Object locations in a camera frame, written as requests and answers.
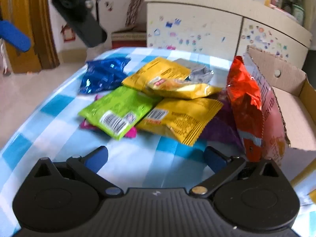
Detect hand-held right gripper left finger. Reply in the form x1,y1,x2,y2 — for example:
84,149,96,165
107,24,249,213
33,146,124,199

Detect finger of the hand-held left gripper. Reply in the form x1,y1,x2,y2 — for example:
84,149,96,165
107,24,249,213
0,20,32,53
51,0,108,48

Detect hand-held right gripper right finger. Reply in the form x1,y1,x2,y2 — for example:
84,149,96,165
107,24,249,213
189,146,283,199

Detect purple snack packet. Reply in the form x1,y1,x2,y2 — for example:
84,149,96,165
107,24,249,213
197,90,245,153

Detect magenta snack packet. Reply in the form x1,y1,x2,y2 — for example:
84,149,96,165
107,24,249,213
79,95,137,138

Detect blue snack packet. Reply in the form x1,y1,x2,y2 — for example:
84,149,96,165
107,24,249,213
79,57,131,95

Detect green snack packet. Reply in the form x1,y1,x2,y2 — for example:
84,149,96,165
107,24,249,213
78,86,161,141

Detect orange-red snack packet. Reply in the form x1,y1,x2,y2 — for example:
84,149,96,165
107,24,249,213
226,56,263,163

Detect silver snack packet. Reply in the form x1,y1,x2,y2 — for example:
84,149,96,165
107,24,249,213
173,58,215,84

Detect cardboard box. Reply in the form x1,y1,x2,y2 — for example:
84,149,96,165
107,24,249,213
242,45,316,205

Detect red carton box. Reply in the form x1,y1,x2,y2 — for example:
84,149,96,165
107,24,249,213
111,31,147,49

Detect dried branch bundle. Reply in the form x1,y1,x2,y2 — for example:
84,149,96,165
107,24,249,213
125,0,150,27

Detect cream cabinet with stickers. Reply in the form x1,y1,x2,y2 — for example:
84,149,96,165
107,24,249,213
144,0,313,70

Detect group of green cans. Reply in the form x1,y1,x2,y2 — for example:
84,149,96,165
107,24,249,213
273,0,307,26

